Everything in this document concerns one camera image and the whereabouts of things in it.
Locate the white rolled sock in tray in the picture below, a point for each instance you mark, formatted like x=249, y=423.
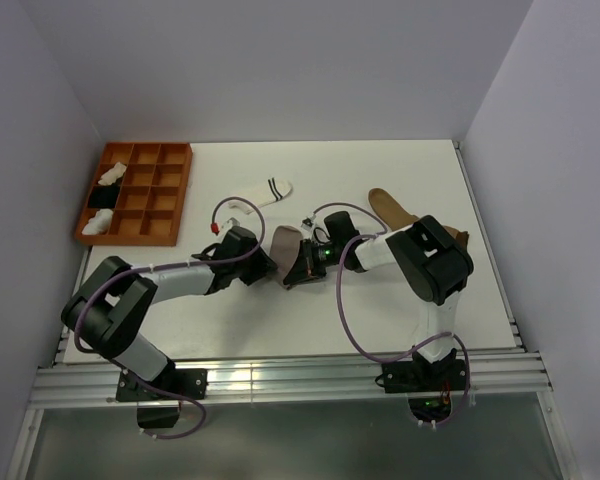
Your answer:
x=99, y=223

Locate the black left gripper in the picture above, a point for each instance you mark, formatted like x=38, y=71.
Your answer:
x=261, y=265

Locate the orange wooden compartment tray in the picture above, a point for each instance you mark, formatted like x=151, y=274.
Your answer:
x=152, y=193

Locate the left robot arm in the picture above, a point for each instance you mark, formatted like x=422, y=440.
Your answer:
x=109, y=308

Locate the black rolled sock in tray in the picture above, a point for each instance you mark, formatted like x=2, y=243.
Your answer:
x=103, y=197

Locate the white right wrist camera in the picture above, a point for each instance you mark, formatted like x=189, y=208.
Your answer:
x=308, y=226

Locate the cream rolled sock in tray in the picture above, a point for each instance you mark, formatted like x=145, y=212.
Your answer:
x=112, y=175

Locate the tan brown long sock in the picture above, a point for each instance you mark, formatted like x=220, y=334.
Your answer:
x=396, y=217

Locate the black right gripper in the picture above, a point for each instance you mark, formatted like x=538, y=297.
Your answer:
x=306, y=267

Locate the grey sock with red cuff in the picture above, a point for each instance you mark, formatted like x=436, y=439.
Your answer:
x=284, y=250

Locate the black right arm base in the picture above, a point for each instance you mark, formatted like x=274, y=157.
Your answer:
x=418, y=376

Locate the white sock with black stripes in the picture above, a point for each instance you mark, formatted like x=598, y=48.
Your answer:
x=264, y=193

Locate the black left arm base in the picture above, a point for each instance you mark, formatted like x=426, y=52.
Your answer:
x=160, y=407

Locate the aluminium frame rail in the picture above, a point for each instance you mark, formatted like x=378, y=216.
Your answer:
x=282, y=380

